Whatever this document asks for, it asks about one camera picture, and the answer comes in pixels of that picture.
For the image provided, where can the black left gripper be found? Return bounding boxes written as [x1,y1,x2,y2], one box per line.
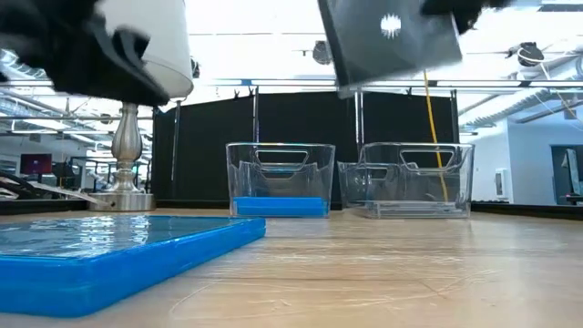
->
[0,0,173,108]

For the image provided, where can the clear jewel case black tray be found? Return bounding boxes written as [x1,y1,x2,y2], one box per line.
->
[363,200,471,211]
[363,208,471,220]
[317,0,465,99]

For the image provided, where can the blue plastic disc case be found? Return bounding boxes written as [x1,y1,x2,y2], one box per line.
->
[0,214,268,319]
[232,205,330,218]
[232,196,330,209]

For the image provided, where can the round ceiling device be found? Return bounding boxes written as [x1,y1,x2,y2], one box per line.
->
[312,39,334,67]
[506,41,546,68]

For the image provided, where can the table lamp white shade silver base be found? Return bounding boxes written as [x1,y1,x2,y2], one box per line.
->
[88,0,195,213]

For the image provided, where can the black curtain backdrop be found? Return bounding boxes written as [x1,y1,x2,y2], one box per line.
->
[151,90,459,210]

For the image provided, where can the dark computer monitor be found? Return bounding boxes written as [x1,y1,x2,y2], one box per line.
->
[19,153,54,176]

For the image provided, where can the thin metal stand pole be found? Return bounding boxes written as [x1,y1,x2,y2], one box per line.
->
[251,86,261,144]
[353,90,366,154]

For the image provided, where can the overhead metal beam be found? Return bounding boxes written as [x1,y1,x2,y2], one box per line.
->
[0,77,583,96]

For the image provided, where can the dark doorway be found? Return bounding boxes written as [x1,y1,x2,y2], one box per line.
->
[550,144,583,207]

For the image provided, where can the yellow hanging cable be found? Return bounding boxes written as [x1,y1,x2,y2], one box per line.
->
[422,70,450,202]

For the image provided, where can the white wall box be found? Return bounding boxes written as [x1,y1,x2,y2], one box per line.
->
[494,168,509,200]

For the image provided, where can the clear plastic bin with handles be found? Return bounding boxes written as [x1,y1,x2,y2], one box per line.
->
[336,141,476,220]
[225,141,337,220]

